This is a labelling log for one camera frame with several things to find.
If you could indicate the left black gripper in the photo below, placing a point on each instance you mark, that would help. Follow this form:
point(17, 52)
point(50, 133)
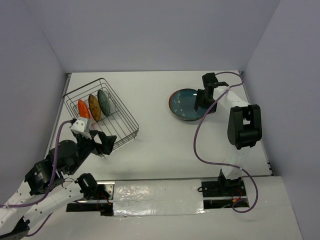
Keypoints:
point(108, 141)

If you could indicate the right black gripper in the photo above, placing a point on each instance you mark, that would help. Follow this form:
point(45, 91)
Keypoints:
point(199, 101)

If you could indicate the dark green plate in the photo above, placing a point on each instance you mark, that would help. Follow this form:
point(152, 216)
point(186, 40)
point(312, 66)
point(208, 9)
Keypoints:
point(181, 104)

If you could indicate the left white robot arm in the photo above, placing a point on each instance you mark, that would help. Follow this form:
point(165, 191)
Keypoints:
point(32, 201)

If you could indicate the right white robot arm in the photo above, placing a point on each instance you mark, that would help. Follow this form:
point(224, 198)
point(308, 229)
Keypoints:
point(244, 127)

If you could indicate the yellow patterned small plate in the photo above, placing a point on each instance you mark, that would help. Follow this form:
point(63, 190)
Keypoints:
point(94, 107)

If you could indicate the orange small plate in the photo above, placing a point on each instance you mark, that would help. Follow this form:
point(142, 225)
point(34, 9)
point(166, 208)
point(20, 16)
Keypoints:
point(83, 109)

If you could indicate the green blue patterned small plate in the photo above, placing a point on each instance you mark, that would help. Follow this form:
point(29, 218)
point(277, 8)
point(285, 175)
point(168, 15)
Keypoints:
point(104, 103)

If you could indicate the silver tape sheet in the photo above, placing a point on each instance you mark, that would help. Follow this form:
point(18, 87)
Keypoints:
point(157, 198)

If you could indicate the grey wire dish rack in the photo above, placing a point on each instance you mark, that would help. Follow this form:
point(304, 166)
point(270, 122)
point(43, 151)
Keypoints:
point(120, 122)

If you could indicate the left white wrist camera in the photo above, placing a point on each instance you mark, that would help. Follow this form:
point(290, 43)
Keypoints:
point(82, 126)

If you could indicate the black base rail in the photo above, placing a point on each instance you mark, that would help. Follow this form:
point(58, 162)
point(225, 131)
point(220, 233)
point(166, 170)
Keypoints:
point(212, 199)

